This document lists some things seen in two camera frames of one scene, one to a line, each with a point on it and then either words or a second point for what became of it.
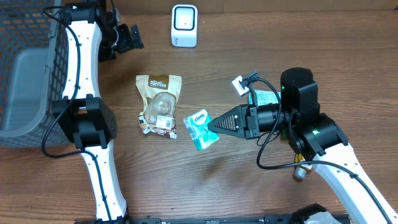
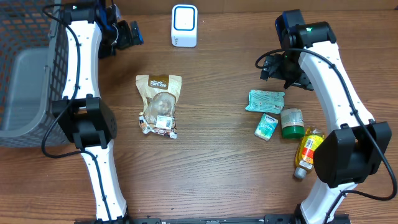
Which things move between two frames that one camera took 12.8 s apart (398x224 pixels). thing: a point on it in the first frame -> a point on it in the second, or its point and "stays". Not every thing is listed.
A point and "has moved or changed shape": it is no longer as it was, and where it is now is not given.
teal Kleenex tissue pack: x=197 y=126 has moved or changed shape
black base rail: x=283 y=219 stays
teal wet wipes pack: x=265 y=97 stays
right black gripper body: x=249 y=122 -> x=277 y=66
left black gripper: x=129 y=42 stays
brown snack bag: x=161 y=94 stays
